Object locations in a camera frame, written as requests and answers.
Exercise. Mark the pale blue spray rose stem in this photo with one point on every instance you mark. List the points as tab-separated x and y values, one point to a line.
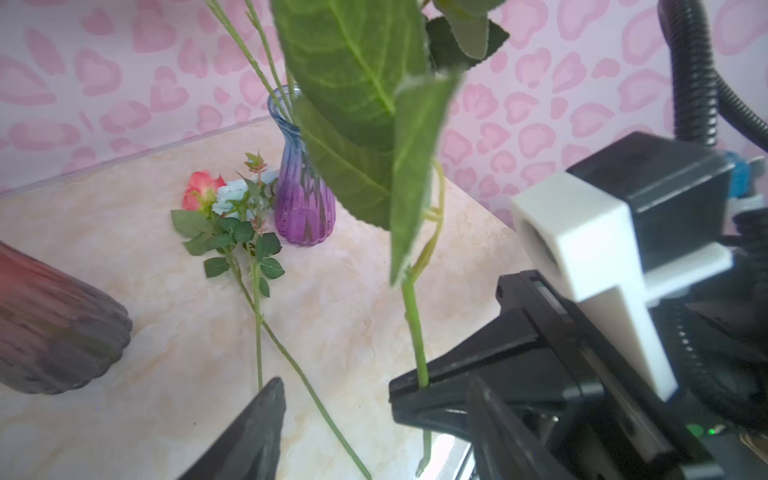
245	245

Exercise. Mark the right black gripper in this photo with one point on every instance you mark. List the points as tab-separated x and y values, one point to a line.
549	400

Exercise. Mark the large pink spray rose stem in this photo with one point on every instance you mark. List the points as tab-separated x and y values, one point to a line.
274	86

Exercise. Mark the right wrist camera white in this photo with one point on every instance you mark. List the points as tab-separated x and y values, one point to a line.
627	226

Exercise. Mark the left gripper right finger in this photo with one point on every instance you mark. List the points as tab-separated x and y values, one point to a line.
503	446

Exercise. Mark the red glass vase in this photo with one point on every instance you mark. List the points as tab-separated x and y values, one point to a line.
58	333

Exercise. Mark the purple blue glass vase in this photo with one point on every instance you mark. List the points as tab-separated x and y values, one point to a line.
305	207

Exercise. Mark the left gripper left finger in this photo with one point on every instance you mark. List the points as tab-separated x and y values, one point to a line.
249	448

